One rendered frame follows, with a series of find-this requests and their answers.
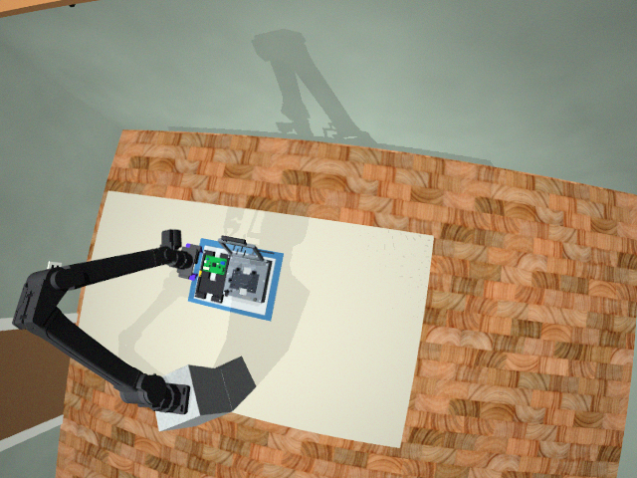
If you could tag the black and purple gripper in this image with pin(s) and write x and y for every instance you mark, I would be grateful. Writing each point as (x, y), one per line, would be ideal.
(191, 258)

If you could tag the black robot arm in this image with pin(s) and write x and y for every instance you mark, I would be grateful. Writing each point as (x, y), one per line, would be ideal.
(37, 312)

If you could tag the green circuit board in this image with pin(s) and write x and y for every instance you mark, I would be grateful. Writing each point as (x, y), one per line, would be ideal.
(214, 265)

